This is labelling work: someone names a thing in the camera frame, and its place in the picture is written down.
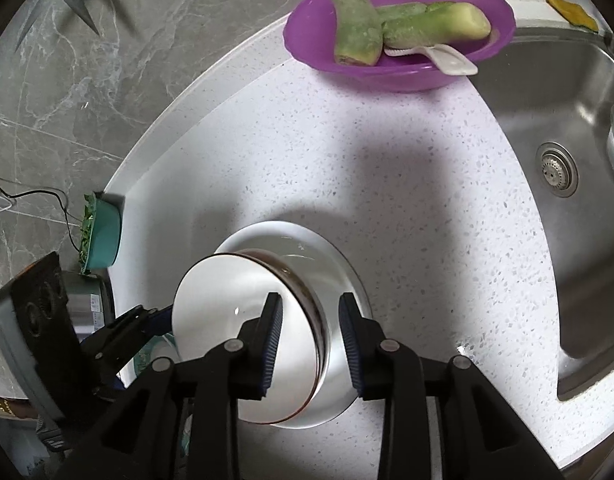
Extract sink drain strainer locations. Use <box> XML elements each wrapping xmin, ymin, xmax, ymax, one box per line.
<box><xmin>536</xmin><ymin>142</ymin><xmax>579</xmax><ymax>198</ymax></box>

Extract stainless steel pot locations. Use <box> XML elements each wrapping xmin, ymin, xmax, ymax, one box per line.
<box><xmin>60</xmin><ymin>270</ymin><xmax>115</xmax><ymax>336</ymax></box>

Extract large white bowl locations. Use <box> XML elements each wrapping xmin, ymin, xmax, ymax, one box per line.
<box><xmin>213</xmin><ymin>220</ymin><xmax>374</xmax><ymax>430</ymax></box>

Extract red floral white bowl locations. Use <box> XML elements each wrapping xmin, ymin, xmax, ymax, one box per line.
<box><xmin>171</xmin><ymin>249</ymin><xmax>330</xmax><ymax>427</ymax></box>

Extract leafy greens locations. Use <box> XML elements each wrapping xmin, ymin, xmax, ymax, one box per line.
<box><xmin>77</xmin><ymin>192</ymin><xmax>100</xmax><ymax>266</ymax></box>

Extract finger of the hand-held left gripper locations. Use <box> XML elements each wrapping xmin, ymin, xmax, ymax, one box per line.
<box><xmin>94</xmin><ymin>337</ymin><xmax>161</xmax><ymax>397</ymax></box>
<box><xmin>94</xmin><ymin>304</ymin><xmax>175</xmax><ymax>357</ymax></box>

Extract white plastic spoon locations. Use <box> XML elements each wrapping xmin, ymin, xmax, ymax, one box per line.
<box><xmin>383</xmin><ymin>44</ymin><xmax>479</xmax><ymax>77</ymax></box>

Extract orange vegetable peel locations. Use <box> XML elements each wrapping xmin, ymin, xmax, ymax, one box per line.
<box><xmin>546</xmin><ymin>0</ymin><xmax>600</xmax><ymax>33</ymax></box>

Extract stainless steel sink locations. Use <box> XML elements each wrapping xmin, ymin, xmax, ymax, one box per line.
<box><xmin>467</xmin><ymin>27</ymin><xmax>614</xmax><ymax>403</ymax></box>

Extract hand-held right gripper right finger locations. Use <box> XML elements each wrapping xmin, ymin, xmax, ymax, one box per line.
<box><xmin>338</xmin><ymin>293</ymin><xmax>562</xmax><ymax>480</ymax></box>

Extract peeled green vegetable piece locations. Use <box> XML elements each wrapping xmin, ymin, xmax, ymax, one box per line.
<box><xmin>382</xmin><ymin>1</ymin><xmax>492</xmax><ymax>51</ymax></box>
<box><xmin>327</xmin><ymin>0</ymin><xmax>385</xmax><ymax>67</ymax></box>
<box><xmin>374</xmin><ymin>1</ymin><xmax>430</xmax><ymax>23</ymax></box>

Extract black cable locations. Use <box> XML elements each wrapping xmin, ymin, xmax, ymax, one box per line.
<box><xmin>0</xmin><ymin>187</ymin><xmax>85</xmax><ymax>253</ymax></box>

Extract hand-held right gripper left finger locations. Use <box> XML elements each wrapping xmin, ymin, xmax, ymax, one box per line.
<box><xmin>54</xmin><ymin>292</ymin><xmax>284</xmax><ymax>480</ymax></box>

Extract green plastic basin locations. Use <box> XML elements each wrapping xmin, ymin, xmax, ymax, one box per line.
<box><xmin>77</xmin><ymin>191</ymin><xmax>124</xmax><ymax>273</ymax></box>

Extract purple plastic bowl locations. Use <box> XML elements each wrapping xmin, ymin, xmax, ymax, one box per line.
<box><xmin>283</xmin><ymin>0</ymin><xmax>516</xmax><ymax>92</ymax></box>

